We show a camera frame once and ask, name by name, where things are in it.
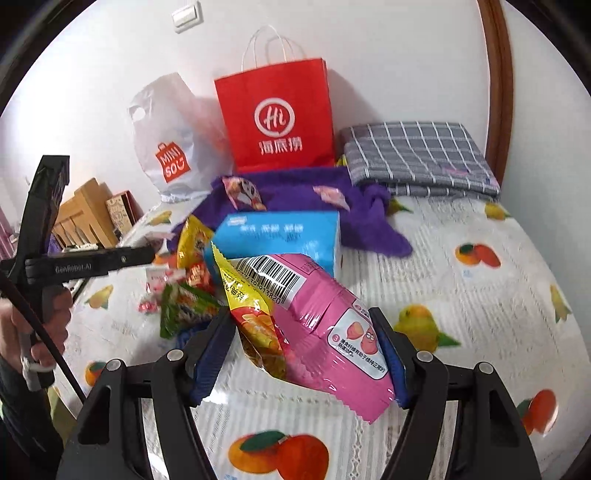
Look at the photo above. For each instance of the small pink snack packet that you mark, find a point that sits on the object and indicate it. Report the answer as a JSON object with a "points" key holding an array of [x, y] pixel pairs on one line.
{"points": [[330, 196]]}

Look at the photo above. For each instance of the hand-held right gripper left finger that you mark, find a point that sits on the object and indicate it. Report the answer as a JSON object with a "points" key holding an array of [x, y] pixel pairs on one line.
{"points": [[210, 362]]}

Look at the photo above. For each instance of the purple towel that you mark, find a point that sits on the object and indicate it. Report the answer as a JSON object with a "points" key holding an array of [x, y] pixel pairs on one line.
{"points": [[295, 194]]}

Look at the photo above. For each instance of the pink and white snack packet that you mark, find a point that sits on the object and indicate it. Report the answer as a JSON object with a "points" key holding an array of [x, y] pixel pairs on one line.
{"points": [[162, 278]]}

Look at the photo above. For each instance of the person's left forearm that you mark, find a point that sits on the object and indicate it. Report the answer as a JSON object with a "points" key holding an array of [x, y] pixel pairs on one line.
{"points": [[23, 415]]}

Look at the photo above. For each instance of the grey plaid folded cloth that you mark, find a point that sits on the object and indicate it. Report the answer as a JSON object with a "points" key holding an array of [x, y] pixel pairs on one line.
{"points": [[415, 157]]}

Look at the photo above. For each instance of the red paper bag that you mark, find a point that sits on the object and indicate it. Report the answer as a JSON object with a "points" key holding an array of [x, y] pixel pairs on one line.
{"points": [[272, 101]]}

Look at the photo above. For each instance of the light wooden box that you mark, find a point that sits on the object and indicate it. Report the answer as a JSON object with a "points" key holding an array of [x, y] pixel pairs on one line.
{"points": [[85, 212]]}

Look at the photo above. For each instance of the large pink snack bag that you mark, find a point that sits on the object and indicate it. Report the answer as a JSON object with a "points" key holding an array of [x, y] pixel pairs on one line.
{"points": [[323, 304]]}

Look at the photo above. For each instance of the white wall switch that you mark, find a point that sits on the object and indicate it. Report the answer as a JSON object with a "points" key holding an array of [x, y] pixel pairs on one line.
{"points": [[187, 14]]}

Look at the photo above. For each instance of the red snack packet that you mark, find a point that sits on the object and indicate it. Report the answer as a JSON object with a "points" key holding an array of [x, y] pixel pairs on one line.
{"points": [[199, 277]]}

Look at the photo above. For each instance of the green snack packet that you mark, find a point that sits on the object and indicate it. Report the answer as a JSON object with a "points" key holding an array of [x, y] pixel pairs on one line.
{"points": [[184, 309]]}

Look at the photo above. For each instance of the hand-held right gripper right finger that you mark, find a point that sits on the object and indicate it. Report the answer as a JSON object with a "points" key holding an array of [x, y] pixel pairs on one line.
{"points": [[397, 374]]}

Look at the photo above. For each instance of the blue box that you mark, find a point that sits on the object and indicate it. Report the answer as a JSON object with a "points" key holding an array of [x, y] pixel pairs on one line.
{"points": [[286, 237]]}

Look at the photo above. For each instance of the large yellow snack bag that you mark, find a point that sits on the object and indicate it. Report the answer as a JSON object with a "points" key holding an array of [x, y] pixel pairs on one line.
{"points": [[247, 318]]}

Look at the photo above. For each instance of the person's left hand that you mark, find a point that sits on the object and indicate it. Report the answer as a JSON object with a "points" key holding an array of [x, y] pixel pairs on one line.
{"points": [[60, 323]]}

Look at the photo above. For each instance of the white plastic bag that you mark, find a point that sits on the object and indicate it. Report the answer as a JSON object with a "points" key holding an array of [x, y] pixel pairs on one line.
{"points": [[184, 120]]}

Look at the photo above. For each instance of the brown wooden frame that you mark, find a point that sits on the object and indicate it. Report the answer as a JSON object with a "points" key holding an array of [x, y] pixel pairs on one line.
{"points": [[496, 92]]}

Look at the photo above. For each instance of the small pink candy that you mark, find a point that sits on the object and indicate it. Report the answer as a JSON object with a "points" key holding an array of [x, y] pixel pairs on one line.
{"points": [[148, 305]]}

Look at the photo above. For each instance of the small yellow snack packet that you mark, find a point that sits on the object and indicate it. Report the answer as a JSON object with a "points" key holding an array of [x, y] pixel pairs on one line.
{"points": [[194, 240]]}

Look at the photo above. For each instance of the panda print snack packet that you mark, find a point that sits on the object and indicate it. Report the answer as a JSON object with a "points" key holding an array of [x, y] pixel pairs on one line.
{"points": [[242, 194]]}

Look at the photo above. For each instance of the brown printed box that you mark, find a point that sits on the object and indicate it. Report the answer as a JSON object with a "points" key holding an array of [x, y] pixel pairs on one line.
{"points": [[121, 212]]}

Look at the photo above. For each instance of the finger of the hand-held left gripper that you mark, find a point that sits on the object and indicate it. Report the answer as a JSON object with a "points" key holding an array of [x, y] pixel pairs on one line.
{"points": [[131, 256]]}

